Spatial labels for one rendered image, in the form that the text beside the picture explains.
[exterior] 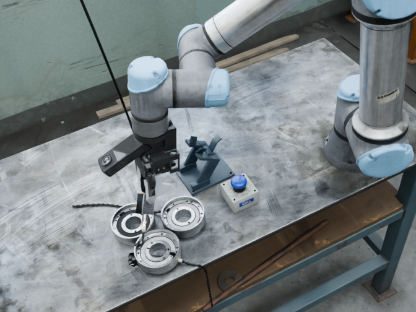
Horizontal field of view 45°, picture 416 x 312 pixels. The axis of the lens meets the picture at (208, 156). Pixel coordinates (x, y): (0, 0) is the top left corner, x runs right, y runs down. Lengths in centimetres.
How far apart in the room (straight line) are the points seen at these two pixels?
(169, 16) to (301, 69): 132
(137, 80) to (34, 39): 176
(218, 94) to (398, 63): 33
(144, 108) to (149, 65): 8
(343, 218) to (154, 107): 79
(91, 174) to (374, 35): 82
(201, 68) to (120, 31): 181
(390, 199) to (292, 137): 39
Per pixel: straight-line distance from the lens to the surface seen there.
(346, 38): 327
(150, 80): 92
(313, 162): 135
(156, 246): 118
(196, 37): 105
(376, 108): 105
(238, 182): 120
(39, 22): 263
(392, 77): 100
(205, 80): 95
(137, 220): 124
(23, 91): 280
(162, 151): 107
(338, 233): 152
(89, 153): 146
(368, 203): 160
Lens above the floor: 178
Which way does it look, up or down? 46 degrees down
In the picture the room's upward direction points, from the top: 7 degrees counter-clockwise
